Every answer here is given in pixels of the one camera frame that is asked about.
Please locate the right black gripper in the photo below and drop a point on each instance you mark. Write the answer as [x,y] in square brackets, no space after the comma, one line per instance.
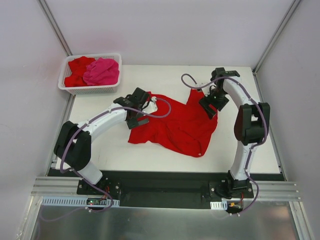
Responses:
[208,107]

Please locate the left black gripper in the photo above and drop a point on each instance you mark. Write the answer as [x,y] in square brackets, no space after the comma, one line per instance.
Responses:
[135,121]

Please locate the red t shirt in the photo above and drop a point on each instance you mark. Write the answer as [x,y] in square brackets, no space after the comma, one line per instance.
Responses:
[78,67]
[186,130]

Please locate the white plastic basket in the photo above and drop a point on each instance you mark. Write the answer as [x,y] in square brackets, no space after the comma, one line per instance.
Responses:
[66,72]

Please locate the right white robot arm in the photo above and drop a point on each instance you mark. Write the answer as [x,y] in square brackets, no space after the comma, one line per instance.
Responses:
[251,126]

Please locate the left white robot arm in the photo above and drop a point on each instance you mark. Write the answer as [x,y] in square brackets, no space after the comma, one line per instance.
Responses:
[74,143]

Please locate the pink t shirt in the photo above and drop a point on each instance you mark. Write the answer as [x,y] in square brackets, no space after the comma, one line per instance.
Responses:
[102,72]

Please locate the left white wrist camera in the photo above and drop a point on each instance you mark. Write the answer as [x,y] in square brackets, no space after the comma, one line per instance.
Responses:
[151,107]

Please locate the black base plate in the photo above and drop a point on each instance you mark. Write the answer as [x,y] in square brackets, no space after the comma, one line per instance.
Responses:
[143,189]

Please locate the right white cable duct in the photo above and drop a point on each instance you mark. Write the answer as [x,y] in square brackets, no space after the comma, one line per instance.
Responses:
[219,205]

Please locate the white cable duct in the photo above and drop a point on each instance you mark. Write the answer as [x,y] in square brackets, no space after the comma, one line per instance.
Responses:
[79,202]
[219,205]

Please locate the left white cable duct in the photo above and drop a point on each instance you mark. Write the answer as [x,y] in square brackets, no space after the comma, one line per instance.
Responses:
[79,202]

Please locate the right aluminium frame post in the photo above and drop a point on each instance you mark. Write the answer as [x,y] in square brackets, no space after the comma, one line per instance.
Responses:
[294,5]

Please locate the aluminium frame post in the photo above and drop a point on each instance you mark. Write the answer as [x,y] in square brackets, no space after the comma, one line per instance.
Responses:
[55,26]
[294,5]

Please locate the left aluminium frame post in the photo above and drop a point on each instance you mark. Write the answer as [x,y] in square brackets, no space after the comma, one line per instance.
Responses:
[55,26]

